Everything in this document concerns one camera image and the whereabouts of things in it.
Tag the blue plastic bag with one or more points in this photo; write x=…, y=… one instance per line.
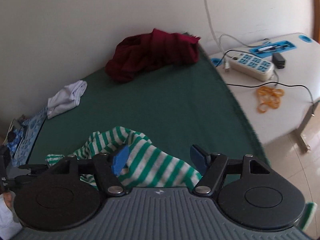
x=13, y=141

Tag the dark red sweater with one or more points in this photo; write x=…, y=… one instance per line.
x=150, y=52

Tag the blue patterned cloth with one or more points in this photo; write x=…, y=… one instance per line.
x=32, y=130

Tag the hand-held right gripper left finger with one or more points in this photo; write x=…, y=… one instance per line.
x=120, y=161

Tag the dark green table cover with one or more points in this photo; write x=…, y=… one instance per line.
x=162, y=110

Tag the white folded shirt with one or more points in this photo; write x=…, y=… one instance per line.
x=66, y=97

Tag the blue pen tray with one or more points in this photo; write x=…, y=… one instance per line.
x=273, y=47

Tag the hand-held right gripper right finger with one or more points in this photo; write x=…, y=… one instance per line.
x=198, y=158

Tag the white desk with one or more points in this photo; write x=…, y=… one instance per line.
x=295, y=85

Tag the orange rubber bands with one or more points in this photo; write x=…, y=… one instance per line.
x=270, y=97

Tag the wooden door frame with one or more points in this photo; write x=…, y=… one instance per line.
x=316, y=7

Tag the green striped shirt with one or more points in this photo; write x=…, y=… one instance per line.
x=155, y=162

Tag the grey phone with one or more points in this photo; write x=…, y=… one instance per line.
x=15, y=125

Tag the white power strip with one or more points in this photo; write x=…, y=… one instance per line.
x=252, y=65

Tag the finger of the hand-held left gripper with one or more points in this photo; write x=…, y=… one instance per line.
x=26, y=179
x=32, y=166

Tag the black power adapter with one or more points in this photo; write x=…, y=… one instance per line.
x=278, y=60

